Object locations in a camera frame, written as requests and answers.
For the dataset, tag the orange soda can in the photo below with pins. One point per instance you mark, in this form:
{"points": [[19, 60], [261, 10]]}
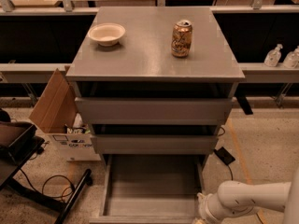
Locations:
{"points": [[181, 38]]}

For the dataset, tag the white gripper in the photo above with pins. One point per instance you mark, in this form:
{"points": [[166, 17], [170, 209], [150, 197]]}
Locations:
{"points": [[206, 206]]}

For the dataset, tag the grey middle drawer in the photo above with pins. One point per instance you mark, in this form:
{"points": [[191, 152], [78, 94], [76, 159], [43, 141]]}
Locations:
{"points": [[154, 139]]}

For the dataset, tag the grey drawer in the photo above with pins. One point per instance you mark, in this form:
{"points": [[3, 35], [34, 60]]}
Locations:
{"points": [[154, 103], [150, 189], [154, 139]]}

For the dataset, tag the grey drawer cabinet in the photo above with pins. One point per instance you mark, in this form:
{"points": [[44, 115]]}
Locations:
{"points": [[144, 54]]}

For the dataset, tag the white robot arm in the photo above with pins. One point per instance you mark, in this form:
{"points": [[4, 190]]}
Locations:
{"points": [[237, 199]]}

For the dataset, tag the black rolling stand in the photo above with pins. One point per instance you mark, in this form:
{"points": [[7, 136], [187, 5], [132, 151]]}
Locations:
{"points": [[50, 173]]}

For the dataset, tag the black power adapter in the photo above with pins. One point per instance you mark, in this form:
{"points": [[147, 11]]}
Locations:
{"points": [[223, 154]]}

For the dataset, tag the white paper bowl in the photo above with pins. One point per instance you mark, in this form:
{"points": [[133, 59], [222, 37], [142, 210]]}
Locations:
{"points": [[106, 34]]}

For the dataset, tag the grey bottom drawer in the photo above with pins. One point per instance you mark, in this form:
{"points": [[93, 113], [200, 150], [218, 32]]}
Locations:
{"points": [[150, 189]]}

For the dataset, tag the open cardboard box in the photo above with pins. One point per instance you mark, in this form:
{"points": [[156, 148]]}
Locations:
{"points": [[57, 116]]}

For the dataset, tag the clear sanitizer pump bottle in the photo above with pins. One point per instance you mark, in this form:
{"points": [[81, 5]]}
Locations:
{"points": [[273, 56]]}

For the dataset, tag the grey top drawer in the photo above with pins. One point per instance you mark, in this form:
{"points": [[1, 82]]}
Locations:
{"points": [[154, 103]]}

